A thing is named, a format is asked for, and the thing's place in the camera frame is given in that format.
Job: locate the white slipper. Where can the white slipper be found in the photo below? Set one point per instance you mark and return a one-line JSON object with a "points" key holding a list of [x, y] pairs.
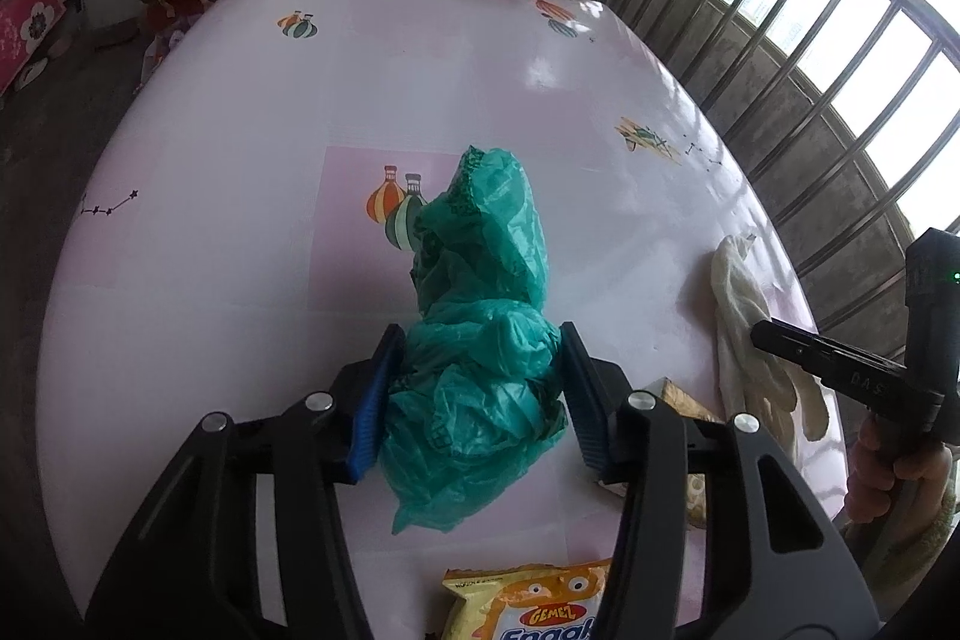
{"points": [[31, 74]]}

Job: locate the green plastic bag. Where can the green plastic bag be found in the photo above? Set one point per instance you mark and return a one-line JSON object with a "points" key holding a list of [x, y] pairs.
{"points": [[480, 280]]}

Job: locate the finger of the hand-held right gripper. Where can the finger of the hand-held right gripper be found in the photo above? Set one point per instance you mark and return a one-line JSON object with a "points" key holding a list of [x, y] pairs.
{"points": [[825, 359]]}

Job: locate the yellow cartoon snack packet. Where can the yellow cartoon snack packet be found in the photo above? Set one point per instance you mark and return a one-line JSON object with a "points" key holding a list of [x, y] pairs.
{"points": [[517, 602]]}

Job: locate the beige paper pack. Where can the beige paper pack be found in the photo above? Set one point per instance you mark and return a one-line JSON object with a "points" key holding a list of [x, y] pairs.
{"points": [[679, 396]]}

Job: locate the white cotton glove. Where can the white cotton glove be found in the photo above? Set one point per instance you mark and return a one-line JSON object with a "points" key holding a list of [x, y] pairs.
{"points": [[739, 310]]}

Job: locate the metal balcony railing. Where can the metal balcony railing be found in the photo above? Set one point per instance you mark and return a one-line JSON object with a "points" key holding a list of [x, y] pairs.
{"points": [[821, 104]]}

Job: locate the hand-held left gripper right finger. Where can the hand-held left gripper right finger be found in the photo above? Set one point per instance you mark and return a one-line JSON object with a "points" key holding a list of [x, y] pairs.
{"points": [[581, 400]]}

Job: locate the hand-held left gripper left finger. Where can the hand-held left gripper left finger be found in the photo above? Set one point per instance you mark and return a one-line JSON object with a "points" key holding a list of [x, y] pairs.
{"points": [[371, 415]]}

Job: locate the table with balloon-print cloth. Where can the table with balloon-print cloth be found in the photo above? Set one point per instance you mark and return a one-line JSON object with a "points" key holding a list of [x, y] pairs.
{"points": [[225, 235]]}

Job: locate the person's right hand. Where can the person's right hand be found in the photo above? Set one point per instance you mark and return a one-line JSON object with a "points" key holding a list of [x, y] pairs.
{"points": [[922, 464]]}

